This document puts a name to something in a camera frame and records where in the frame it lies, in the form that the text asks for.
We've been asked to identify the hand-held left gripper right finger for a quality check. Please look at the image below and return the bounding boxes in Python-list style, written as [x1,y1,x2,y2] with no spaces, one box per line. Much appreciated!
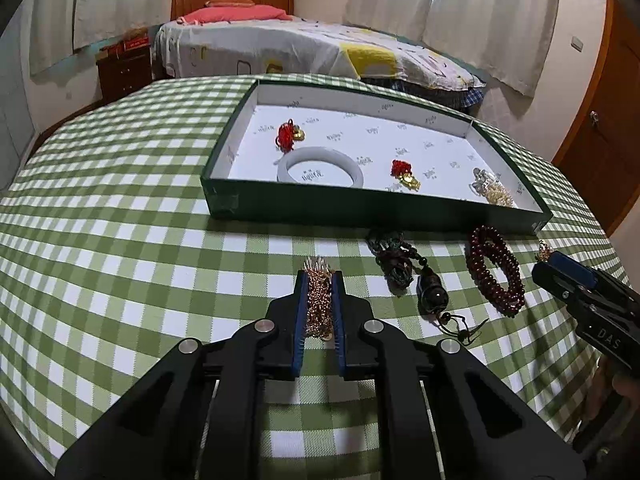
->
[332,269,586,480]

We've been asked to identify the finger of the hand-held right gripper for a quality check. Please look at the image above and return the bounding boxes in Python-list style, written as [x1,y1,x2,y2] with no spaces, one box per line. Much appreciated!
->
[548,251,640,321]
[531,260,626,358]

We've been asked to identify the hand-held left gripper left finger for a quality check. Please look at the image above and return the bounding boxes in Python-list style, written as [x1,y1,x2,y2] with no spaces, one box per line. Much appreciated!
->
[55,269,307,480]

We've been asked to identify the gold chain necklace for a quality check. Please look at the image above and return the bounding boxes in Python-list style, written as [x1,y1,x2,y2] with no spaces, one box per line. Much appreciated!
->
[302,255,336,341]

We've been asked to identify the white jade bangle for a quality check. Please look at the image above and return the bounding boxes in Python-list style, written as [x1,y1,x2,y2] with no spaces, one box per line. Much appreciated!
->
[276,146,365,190]

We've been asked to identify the green shallow tray box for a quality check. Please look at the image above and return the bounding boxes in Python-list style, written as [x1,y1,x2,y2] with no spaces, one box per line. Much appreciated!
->
[200,78,553,236]

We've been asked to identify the wooden door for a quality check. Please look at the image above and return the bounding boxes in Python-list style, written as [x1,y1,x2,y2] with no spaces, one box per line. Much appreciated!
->
[550,0,640,236]

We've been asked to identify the green checkered tablecloth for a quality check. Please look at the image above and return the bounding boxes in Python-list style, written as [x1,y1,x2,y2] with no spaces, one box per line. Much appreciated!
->
[0,74,631,480]

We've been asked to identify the blue plaid bed skirt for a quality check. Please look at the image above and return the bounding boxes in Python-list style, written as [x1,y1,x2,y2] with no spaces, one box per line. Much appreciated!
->
[360,77,488,113]

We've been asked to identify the printed white bedsheet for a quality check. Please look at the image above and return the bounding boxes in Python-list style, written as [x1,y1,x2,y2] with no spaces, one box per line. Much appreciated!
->
[152,14,481,92]

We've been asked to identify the dark wooden nightstand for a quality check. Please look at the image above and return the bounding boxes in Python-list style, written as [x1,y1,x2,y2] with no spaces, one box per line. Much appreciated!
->
[96,47,153,106]

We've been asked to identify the pink pillow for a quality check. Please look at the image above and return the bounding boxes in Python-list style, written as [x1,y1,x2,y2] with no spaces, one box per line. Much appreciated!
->
[187,4,293,25]

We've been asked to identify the dark red bead bracelet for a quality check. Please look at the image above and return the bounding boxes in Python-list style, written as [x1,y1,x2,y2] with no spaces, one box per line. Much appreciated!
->
[465,225,526,318]

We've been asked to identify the dark bead necklace with pendant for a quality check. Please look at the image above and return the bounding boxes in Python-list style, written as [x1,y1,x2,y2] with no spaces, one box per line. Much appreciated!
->
[366,228,491,346]

